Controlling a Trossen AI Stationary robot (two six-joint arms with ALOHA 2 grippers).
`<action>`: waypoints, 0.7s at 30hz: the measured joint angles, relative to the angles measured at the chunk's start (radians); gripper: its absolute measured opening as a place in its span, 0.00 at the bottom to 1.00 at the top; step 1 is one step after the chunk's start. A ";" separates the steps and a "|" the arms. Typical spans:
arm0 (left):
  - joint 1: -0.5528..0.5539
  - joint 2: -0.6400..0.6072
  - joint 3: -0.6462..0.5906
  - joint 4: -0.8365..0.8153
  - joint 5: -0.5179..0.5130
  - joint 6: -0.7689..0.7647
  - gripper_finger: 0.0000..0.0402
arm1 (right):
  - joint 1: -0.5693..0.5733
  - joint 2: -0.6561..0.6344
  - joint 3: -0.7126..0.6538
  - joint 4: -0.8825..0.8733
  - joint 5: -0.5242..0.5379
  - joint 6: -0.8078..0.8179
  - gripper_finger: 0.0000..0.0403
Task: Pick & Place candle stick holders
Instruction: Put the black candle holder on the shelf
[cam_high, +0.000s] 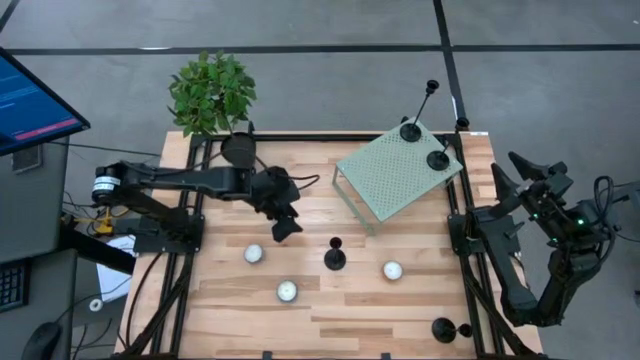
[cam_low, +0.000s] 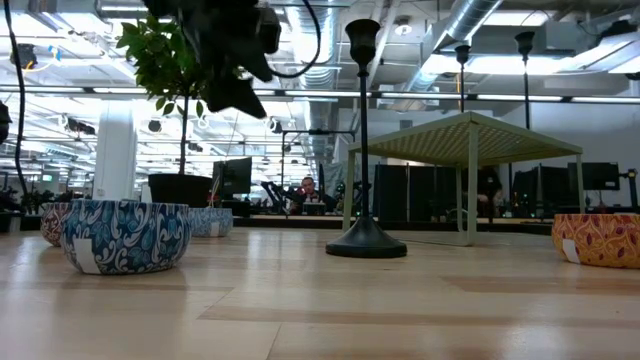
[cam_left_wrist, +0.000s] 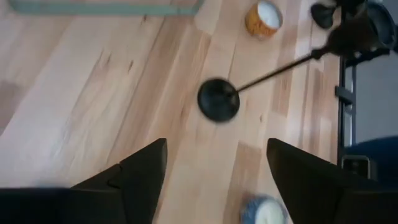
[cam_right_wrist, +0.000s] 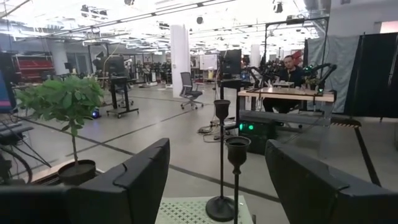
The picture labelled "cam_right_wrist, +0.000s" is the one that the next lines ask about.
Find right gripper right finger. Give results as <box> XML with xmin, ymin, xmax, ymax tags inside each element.
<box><xmin>265</xmin><ymin>139</ymin><xmax>358</xmax><ymax>224</ymax></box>

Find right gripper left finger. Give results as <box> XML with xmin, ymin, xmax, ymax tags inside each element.
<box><xmin>67</xmin><ymin>138</ymin><xmax>171</xmax><ymax>224</ymax></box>

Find black candlestick holder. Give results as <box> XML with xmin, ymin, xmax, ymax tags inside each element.
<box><xmin>224</xmin><ymin>136</ymin><xmax>252</xmax><ymax>224</ymax></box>
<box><xmin>205</xmin><ymin>99</ymin><xmax>237</xmax><ymax>222</ymax></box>

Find green perforated metal shelf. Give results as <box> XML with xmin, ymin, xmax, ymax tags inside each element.
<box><xmin>154</xmin><ymin>195</ymin><xmax>254</xmax><ymax>224</ymax></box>

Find black computer green lights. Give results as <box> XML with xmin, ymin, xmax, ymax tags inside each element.
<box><xmin>238</xmin><ymin>119</ymin><xmax>277</xmax><ymax>155</ymax></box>

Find black standing desk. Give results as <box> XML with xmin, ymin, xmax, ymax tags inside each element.
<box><xmin>105</xmin><ymin>76</ymin><xmax>140</xmax><ymax>119</ymax></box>

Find potted green plant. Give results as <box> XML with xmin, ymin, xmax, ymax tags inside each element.
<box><xmin>14</xmin><ymin>75</ymin><xmax>105</xmax><ymax>187</ymax></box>

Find person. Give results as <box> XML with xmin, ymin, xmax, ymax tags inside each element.
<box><xmin>262</xmin><ymin>55</ymin><xmax>307</xmax><ymax>113</ymax></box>

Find grey office chair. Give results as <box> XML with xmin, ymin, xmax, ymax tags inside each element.
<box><xmin>179</xmin><ymin>72</ymin><xmax>205</xmax><ymax>111</ymax></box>

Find grey curtain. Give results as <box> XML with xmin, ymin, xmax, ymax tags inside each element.
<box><xmin>306</xmin><ymin>34</ymin><xmax>363</xmax><ymax>114</ymax></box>

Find black partition panel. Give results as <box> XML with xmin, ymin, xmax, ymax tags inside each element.
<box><xmin>343</xmin><ymin>32</ymin><xmax>398</xmax><ymax>118</ymax></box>

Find white round pillar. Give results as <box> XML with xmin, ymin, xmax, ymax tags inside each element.
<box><xmin>169</xmin><ymin>24</ymin><xmax>191</xmax><ymax>99</ymax></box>

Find black monitor on stand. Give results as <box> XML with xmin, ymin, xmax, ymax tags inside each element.
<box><xmin>217</xmin><ymin>49</ymin><xmax>253</xmax><ymax>125</ymax></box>

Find whiteboard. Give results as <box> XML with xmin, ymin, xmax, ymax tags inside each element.
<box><xmin>198</xmin><ymin>54</ymin><xmax>218</xmax><ymax>71</ymax></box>

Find red storage shelf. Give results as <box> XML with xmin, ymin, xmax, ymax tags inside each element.
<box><xmin>12</xmin><ymin>54</ymin><xmax>54</xmax><ymax>82</ymax></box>

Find black framed computer monitor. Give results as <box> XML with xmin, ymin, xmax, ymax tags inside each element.
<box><xmin>0</xmin><ymin>51</ymin><xmax>18</xmax><ymax>114</ymax></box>

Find striped floor cable ramp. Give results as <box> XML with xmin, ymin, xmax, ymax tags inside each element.
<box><xmin>330</xmin><ymin>117</ymin><xmax>363</xmax><ymax>129</ymax></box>

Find wooden table grey frame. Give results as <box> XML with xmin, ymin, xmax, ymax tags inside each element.
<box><xmin>238</xmin><ymin>86</ymin><xmax>336</xmax><ymax>127</ymax></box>

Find floor cable bundle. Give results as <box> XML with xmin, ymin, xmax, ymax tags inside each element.
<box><xmin>197</xmin><ymin>119</ymin><xmax>239</xmax><ymax>142</ymax></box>

